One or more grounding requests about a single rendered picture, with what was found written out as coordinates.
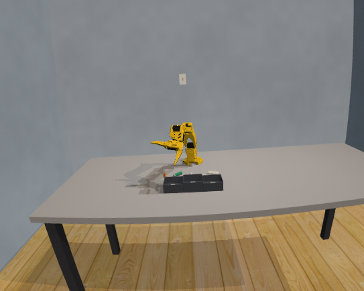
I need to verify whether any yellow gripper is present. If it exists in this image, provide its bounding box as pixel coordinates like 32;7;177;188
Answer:
151;140;183;166

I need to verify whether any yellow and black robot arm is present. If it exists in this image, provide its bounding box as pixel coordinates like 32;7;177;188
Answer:
170;123;203;166

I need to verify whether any grey bin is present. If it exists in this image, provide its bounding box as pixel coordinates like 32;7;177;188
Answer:
163;174;223;194

